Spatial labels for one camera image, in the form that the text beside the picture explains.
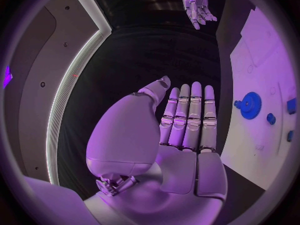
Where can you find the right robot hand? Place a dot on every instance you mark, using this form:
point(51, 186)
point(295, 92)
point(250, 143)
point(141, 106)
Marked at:
point(194, 5)

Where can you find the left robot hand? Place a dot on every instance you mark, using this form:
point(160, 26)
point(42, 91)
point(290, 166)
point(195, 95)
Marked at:
point(145, 172)

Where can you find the white task board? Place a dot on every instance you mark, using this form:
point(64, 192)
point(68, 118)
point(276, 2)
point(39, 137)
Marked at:
point(260, 78)

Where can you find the small blue peg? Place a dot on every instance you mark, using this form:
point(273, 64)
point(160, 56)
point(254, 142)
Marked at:
point(237, 104)

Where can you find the blue gear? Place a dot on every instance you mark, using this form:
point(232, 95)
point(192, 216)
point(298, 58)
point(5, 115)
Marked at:
point(251, 106)

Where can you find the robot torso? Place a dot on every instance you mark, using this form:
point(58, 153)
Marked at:
point(46, 78)

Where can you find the blue short cylinder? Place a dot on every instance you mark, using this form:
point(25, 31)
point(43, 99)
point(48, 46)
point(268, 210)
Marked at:
point(271, 118)

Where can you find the blue block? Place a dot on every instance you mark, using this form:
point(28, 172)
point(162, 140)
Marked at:
point(292, 106)

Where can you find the blue plug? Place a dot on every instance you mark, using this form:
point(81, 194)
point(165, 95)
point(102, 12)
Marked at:
point(290, 136)

